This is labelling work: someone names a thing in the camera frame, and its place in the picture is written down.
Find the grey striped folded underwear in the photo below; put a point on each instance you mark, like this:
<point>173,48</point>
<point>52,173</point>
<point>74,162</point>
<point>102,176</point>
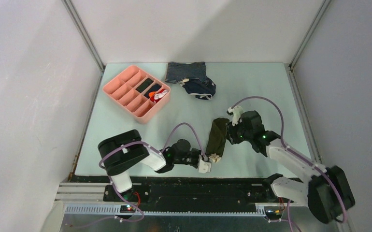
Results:
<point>177,72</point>

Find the olive green underwear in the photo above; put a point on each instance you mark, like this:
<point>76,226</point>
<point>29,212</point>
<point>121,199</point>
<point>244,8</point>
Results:
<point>217,137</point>

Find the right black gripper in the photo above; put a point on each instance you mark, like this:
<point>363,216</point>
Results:
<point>230,133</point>

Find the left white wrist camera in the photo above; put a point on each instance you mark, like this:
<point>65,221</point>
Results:
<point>204,166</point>

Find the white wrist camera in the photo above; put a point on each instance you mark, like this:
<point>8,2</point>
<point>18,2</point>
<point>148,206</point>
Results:
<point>236,113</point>
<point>204,166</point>

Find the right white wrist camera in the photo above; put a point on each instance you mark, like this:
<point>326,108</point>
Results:
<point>236,113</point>

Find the black rolled garment in tray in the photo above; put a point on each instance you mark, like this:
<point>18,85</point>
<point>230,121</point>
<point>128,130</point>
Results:
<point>146,83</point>

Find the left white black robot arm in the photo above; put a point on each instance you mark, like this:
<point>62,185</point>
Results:
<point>121,152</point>

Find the navy blue underwear white trim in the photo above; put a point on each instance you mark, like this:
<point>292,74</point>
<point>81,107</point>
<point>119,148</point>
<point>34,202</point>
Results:
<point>200,90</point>

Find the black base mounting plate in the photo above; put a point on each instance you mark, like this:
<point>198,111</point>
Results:
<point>182,194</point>

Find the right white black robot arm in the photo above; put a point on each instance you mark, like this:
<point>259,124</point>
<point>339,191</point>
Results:
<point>324,190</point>

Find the pink divided organizer tray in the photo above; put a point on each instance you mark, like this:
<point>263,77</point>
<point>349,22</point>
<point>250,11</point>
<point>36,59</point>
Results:
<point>122,90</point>

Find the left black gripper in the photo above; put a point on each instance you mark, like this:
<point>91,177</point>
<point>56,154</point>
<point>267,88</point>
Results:
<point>198,153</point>

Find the navy rolled garment in tray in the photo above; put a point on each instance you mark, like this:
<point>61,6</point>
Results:
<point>151,90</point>

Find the red white rolled garment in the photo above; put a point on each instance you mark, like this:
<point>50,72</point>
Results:
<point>156,96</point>

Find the grey slotted cable duct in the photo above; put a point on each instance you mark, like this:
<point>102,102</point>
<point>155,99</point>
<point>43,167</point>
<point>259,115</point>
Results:
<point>117,210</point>

